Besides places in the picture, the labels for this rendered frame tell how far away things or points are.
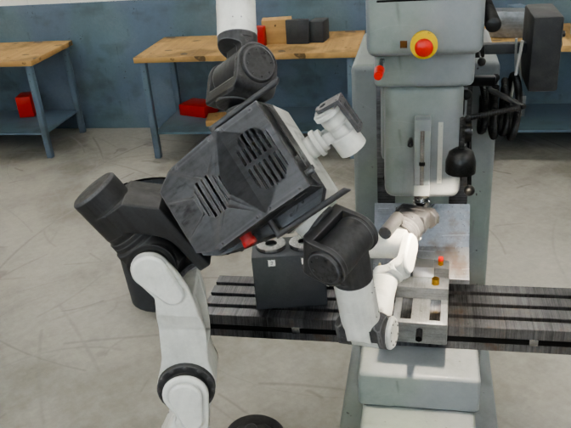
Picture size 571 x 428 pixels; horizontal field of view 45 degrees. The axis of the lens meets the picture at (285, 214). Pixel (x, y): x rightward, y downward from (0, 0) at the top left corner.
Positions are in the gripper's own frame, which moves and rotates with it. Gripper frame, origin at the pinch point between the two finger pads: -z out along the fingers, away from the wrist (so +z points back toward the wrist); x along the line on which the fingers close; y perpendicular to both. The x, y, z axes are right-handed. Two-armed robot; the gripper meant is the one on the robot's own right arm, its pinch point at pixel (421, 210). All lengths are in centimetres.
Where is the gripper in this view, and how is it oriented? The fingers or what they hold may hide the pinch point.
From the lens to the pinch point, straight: 200.5
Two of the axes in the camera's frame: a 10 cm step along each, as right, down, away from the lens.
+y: 0.7, 9.0, 4.3
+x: -8.8, -1.5, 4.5
